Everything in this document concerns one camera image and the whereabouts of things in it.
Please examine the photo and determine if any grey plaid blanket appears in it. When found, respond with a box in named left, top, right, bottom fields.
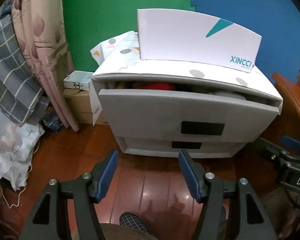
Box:
left=0, top=5, right=51, bottom=127

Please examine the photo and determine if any grey drawer cabinet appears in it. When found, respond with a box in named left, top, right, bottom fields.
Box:
left=91, top=65, right=283, bottom=159

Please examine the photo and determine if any person's right leg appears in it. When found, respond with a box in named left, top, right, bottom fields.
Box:
left=259, top=187, right=300, bottom=240

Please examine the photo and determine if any blue packet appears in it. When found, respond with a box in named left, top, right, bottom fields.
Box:
left=42, top=106, right=66, bottom=133

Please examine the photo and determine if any light blue small box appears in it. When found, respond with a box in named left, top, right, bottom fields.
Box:
left=63, top=71, right=94, bottom=91

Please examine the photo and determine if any white cord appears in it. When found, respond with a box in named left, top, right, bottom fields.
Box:
left=4, top=130, right=40, bottom=209

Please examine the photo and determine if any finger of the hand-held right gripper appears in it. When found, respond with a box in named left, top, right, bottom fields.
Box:
left=255, top=137, right=287, bottom=159
left=281, top=135, right=300, bottom=155

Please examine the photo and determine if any brown wooden furniture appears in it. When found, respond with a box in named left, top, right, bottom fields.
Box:
left=272, top=30, right=300, bottom=146

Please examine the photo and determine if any grey lower drawer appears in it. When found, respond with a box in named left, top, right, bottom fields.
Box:
left=116, top=136, right=237, bottom=159

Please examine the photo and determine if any white cardboard box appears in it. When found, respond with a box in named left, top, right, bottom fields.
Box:
left=137, top=8, right=263, bottom=74

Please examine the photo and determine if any brown cardboard box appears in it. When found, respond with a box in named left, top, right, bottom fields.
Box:
left=62, top=89, right=110, bottom=126

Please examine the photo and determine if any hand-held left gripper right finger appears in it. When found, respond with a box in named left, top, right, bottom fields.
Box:
left=178, top=149, right=278, bottom=240

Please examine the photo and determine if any blue foam mat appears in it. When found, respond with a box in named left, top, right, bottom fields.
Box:
left=192, top=0, right=300, bottom=87

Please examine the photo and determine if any red cloth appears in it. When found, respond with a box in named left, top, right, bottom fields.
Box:
left=136, top=81, right=176, bottom=92

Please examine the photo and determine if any green foam mat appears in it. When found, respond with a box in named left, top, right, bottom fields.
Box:
left=61, top=0, right=198, bottom=73

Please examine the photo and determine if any white dotted cabinet cover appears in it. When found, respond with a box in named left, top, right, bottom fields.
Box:
left=90, top=30, right=283, bottom=126

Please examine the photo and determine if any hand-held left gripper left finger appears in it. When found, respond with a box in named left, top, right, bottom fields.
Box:
left=19, top=149, right=119, bottom=240

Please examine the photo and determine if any white printed cloth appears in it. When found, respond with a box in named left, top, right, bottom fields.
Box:
left=0, top=102, right=46, bottom=191

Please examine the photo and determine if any pink patterned curtain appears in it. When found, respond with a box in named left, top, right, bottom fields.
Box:
left=10, top=0, right=80, bottom=132

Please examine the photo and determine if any plaid slipper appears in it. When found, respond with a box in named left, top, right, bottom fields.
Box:
left=119, top=212, right=153, bottom=236

